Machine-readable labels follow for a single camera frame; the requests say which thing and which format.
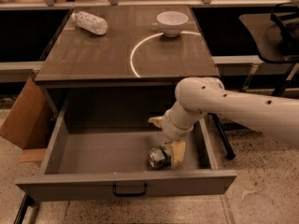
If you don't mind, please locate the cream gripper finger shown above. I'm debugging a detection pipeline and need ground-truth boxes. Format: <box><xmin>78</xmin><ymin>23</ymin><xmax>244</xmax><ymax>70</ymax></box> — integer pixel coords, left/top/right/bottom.
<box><xmin>148</xmin><ymin>116</ymin><xmax>163</xmax><ymax>128</ymax></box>
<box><xmin>164</xmin><ymin>140</ymin><xmax>186</xmax><ymax>169</ymax></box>

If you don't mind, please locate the green 7up soda can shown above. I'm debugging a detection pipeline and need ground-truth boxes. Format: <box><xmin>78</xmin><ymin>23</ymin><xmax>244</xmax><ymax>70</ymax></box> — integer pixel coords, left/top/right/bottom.
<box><xmin>148</xmin><ymin>146</ymin><xmax>171</xmax><ymax>170</ymax></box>

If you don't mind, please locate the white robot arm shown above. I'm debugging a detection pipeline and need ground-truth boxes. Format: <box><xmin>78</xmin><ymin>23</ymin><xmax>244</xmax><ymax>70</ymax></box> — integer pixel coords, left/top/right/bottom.
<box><xmin>149</xmin><ymin>77</ymin><xmax>299</xmax><ymax>168</ymax></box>

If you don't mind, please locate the open grey drawer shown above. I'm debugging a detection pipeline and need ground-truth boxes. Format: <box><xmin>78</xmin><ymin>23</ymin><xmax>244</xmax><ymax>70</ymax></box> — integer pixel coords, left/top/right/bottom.
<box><xmin>16</xmin><ymin>94</ymin><xmax>236</xmax><ymax>202</ymax></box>

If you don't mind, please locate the grey cabinet with glossy top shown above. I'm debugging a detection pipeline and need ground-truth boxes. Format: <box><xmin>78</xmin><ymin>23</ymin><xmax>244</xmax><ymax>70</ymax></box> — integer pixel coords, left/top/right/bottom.
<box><xmin>36</xmin><ymin>5</ymin><xmax>219</xmax><ymax>110</ymax></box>

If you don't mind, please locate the black metal table leg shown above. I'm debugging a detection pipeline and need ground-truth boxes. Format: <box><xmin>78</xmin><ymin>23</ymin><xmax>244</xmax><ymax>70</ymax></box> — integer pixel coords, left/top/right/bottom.
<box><xmin>211</xmin><ymin>114</ymin><xmax>235</xmax><ymax>160</ymax></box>

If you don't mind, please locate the white ceramic bowl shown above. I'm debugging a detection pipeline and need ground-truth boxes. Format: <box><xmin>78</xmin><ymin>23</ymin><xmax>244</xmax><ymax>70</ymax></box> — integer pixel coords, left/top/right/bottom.
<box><xmin>157</xmin><ymin>11</ymin><xmax>189</xmax><ymax>37</ymax></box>

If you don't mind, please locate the clear plastic water bottle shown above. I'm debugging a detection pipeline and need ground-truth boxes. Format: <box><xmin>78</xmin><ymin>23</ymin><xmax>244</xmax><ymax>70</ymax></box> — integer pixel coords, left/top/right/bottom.
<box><xmin>71</xmin><ymin>11</ymin><xmax>107</xmax><ymax>35</ymax></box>

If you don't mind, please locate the brown cardboard box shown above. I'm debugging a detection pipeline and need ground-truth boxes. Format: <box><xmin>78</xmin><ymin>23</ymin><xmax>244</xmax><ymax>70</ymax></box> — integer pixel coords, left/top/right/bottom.
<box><xmin>0</xmin><ymin>77</ymin><xmax>53</xmax><ymax>162</ymax></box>

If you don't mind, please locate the black drawer handle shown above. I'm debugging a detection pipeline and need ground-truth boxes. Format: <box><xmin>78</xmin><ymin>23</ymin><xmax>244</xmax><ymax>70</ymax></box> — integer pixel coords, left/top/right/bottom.
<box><xmin>112</xmin><ymin>183</ymin><xmax>148</xmax><ymax>198</ymax></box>

